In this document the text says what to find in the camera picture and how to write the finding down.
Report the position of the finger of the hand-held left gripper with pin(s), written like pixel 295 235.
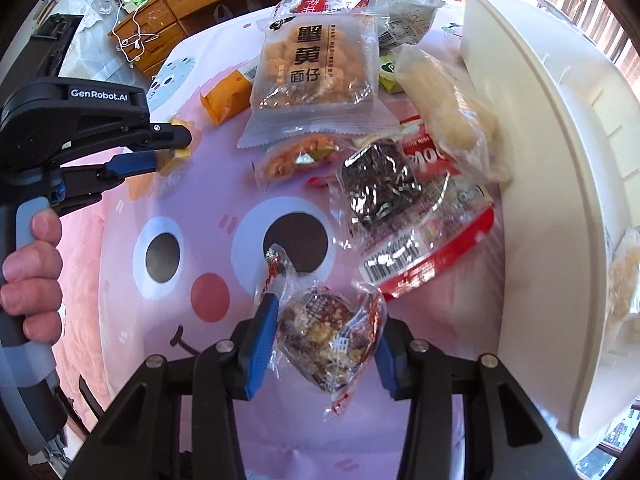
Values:
pixel 170 136
pixel 135 162

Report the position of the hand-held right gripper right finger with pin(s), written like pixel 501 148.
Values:
pixel 389 375

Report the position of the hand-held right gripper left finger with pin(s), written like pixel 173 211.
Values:
pixel 262 340

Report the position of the small orange snack packet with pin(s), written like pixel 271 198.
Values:
pixel 179 159

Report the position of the clear walnut date packet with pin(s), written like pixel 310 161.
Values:
pixel 325 340

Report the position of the clear orange pastry packet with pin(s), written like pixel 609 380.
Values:
pixel 295 160

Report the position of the red white cookie packet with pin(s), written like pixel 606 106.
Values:
pixel 440 230

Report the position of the clear golden snack packet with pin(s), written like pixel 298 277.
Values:
pixel 315 70

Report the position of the dark chocolate snack packet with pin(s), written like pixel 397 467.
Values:
pixel 380 185

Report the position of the red snack packet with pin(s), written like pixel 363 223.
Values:
pixel 310 5

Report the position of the green snack packet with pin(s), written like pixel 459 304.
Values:
pixel 389 74

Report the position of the white plastic bin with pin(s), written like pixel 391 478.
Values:
pixel 550 210

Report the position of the clear popcorn packet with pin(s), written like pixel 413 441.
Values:
pixel 625 275

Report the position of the grey white snack packet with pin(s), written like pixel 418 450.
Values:
pixel 405 17

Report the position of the pale rice cracker packet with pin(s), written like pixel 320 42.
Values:
pixel 445 110

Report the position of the person's left hand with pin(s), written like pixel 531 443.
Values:
pixel 30 270

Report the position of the lace covered cabinet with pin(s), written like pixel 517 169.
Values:
pixel 95 20

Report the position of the plastic trash bag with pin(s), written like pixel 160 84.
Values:
pixel 222 12

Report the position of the pink blanket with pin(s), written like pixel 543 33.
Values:
pixel 80 360

